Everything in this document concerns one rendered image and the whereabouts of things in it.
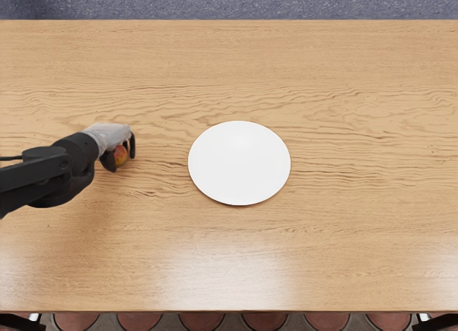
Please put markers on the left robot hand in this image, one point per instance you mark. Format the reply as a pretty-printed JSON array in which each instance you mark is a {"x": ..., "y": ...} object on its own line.
[{"x": 107, "y": 134}]

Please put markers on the red yellow apple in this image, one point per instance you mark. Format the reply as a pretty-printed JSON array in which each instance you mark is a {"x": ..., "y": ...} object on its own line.
[{"x": 121, "y": 156}]

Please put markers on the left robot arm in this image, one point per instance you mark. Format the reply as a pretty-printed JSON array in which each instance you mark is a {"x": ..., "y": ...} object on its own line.
[{"x": 46, "y": 173}]

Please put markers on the white round plate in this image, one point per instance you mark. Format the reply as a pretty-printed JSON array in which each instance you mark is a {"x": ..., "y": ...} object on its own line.
[{"x": 239, "y": 163}]

